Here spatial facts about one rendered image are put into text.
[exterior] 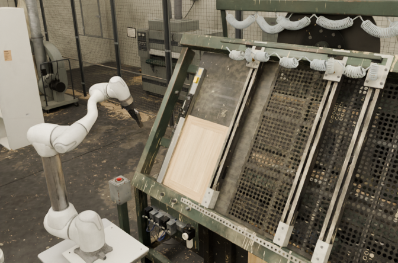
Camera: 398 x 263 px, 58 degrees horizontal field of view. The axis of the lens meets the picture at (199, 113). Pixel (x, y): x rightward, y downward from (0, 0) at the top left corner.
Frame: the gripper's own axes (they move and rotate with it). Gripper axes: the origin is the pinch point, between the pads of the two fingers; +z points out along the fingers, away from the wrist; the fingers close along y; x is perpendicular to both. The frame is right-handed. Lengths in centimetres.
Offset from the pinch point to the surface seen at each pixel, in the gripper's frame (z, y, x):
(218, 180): 32, -64, 1
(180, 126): 20.5, -12.5, -22.5
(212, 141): 23, -45, -21
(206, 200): 39, -61, 15
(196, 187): 41, -46, 8
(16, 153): 136, 331, 40
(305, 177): 19, -120, -15
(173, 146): 28.9, -12.7, -8.8
